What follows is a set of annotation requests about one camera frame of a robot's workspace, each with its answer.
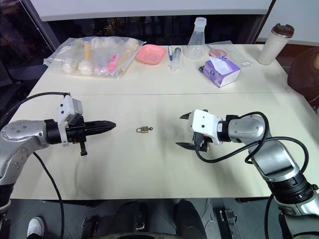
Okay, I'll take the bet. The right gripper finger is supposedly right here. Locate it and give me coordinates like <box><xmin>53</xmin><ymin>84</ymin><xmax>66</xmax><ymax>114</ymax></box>
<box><xmin>179</xmin><ymin>112</ymin><xmax>195</xmax><ymax>123</ymax></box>
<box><xmin>175</xmin><ymin>141</ymin><xmax>197</xmax><ymax>151</ymax></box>

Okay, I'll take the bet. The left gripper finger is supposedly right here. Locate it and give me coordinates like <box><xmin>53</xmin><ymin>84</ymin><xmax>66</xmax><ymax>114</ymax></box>
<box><xmin>85</xmin><ymin>127</ymin><xmax>116</xmax><ymax>137</ymax></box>
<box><xmin>85</xmin><ymin>120</ymin><xmax>117</xmax><ymax>128</ymax></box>

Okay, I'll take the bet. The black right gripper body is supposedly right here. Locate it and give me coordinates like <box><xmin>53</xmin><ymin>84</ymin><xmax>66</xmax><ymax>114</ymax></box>
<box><xmin>191</xmin><ymin>131</ymin><xmax>213</xmax><ymax>153</ymax></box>

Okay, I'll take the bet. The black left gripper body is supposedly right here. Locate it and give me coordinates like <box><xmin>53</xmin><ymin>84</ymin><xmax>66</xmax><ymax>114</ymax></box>
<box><xmin>65</xmin><ymin>114</ymin><xmax>88</xmax><ymax>157</ymax></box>

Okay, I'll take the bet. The purple tissue pack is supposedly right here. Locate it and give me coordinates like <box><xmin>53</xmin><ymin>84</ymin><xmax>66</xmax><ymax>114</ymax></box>
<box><xmin>202</xmin><ymin>55</ymin><xmax>242</xmax><ymax>89</ymax></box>

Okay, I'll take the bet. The white round bulb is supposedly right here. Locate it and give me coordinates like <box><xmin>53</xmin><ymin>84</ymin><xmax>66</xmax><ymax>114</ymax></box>
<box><xmin>79</xmin><ymin>60</ymin><xmax>94</xmax><ymax>76</ymax></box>

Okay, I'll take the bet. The clear plastic syringe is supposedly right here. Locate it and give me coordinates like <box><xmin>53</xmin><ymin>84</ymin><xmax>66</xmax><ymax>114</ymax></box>
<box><xmin>170</xmin><ymin>47</ymin><xmax>184</xmax><ymax>72</ymax></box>

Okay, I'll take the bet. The clear plastic bag of supplies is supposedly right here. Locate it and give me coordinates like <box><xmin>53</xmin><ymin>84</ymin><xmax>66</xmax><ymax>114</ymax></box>
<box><xmin>43</xmin><ymin>36</ymin><xmax>148</xmax><ymax>79</ymax></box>

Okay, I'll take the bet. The clear conical flask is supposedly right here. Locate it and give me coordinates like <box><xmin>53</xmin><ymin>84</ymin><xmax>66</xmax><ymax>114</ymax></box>
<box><xmin>183</xmin><ymin>16</ymin><xmax>209</xmax><ymax>60</ymax></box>

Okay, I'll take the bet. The red petri dish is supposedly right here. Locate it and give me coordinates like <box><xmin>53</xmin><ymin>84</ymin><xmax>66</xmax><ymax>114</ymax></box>
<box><xmin>208</xmin><ymin>47</ymin><xmax>228</xmax><ymax>58</ymax></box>

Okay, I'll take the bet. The pink plastic bowl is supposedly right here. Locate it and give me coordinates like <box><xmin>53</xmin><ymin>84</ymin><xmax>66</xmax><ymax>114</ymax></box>
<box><xmin>135</xmin><ymin>44</ymin><xmax>167</xmax><ymax>66</ymax></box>

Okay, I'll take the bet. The dark rounded shape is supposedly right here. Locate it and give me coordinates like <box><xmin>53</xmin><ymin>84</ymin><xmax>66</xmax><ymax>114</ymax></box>
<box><xmin>109</xmin><ymin>199</ymin><xmax>151</xmax><ymax>233</ymax></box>
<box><xmin>173</xmin><ymin>199</ymin><xmax>208</xmax><ymax>239</ymax></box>

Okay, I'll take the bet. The small clear zip bag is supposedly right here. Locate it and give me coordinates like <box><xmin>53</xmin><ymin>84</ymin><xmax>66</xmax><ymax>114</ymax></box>
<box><xmin>206</xmin><ymin>44</ymin><xmax>255</xmax><ymax>68</ymax></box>

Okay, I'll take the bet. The black box device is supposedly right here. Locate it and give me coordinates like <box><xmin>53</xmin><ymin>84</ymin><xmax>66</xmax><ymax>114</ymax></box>
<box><xmin>213</xmin><ymin>207</ymin><xmax>240</xmax><ymax>239</ymax></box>

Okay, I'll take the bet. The white shoe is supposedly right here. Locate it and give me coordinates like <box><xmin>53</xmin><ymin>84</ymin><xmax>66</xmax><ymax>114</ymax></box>
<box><xmin>26</xmin><ymin>216</ymin><xmax>46</xmax><ymax>239</ymax></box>

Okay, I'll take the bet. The beige tumbler with brown lid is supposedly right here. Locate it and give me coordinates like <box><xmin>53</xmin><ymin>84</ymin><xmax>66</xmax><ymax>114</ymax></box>
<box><xmin>257</xmin><ymin>23</ymin><xmax>295</xmax><ymax>66</ymax></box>

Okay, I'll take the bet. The white board panel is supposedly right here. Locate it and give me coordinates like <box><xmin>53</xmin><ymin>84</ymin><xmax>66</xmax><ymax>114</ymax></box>
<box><xmin>39</xmin><ymin>0</ymin><xmax>275</xmax><ymax>22</ymax></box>

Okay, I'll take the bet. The dark brown round object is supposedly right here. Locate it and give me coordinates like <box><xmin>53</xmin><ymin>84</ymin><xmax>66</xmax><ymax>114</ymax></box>
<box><xmin>287</xmin><ymin>47</ymin><xmax>319</xmax><ymax>111</ymax></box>

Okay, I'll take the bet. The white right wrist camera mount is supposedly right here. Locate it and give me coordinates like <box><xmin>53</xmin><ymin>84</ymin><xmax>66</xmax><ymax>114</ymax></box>
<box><xmin>187</xmin><ymin>109</ymin><xmax>224</xmax><ymax>146</ymax></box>

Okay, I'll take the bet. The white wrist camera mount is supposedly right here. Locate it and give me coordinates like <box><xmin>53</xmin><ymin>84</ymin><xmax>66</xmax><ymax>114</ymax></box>
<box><xmin>56</xmin><ymin>95</ymin><xmax>84</xmax><ymax>147</ymax></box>
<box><xmin>187</xmin><ymin>109</ymin><xmax>224</xmax><ymax>146</ymax></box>

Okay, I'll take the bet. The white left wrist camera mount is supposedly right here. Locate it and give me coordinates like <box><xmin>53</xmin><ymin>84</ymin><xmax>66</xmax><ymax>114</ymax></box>
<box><xmin>56</xmin><ymin>95</ymin><xmax>84</xmax><ymax>147</ymax></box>

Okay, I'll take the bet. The dark metal post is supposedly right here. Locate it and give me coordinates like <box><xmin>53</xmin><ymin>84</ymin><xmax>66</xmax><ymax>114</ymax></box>
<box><xmin>23</xmin><ymin>0</ymin><xmax>61</xmax><ymax>52</ymax></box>

